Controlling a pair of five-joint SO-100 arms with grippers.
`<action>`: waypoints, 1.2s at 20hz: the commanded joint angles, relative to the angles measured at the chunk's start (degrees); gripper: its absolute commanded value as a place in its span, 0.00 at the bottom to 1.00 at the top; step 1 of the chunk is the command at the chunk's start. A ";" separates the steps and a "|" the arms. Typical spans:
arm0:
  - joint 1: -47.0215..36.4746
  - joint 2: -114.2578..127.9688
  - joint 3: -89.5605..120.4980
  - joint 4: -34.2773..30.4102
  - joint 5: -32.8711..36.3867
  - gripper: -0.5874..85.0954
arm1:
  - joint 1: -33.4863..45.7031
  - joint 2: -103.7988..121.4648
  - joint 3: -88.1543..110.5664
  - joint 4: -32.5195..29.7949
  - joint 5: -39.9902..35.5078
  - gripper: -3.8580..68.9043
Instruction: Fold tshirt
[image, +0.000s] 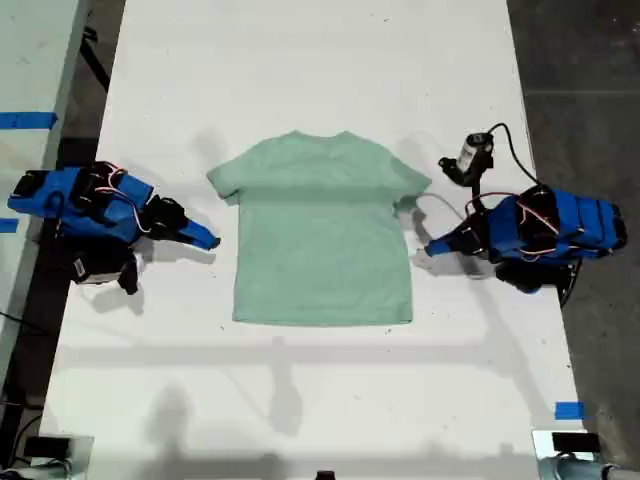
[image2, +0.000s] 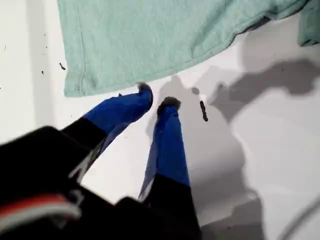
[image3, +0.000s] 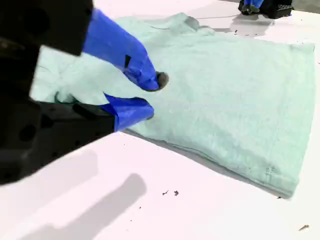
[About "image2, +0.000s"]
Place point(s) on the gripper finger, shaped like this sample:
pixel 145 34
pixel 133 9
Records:
pixel 120 110
pixel 170 150

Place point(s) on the pale green T-shirt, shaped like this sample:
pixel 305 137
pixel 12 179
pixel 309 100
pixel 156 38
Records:
pixel 150 37

